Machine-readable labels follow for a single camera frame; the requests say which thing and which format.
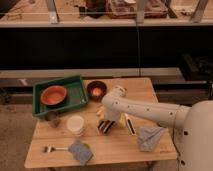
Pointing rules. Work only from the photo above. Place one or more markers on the green plastic tray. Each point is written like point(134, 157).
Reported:
point(75, 99)

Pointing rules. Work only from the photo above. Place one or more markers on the blue sponge cloth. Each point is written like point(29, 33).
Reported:
point(81, 152)

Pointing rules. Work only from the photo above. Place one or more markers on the orange bowl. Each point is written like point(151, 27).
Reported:
point(53, 95)

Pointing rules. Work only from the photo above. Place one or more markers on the grey folded cloth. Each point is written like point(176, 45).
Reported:
point(148, 137)

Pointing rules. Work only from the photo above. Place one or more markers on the white paper cup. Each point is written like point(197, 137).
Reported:
point(75, 124)

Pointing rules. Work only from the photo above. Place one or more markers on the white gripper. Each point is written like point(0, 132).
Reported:
point(112, 115)

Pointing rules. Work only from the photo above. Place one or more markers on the black box on floor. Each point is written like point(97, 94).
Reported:
point(198, 68)

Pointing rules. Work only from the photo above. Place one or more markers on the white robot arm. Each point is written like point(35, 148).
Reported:
point(196, 123)

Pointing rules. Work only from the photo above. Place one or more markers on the metal fork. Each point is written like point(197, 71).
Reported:
point(49, 149)

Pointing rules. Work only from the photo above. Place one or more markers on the small metal cup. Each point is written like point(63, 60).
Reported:
point(52, 119)

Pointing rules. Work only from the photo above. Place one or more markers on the dark brown bowl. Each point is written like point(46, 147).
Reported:
point(96, 90)

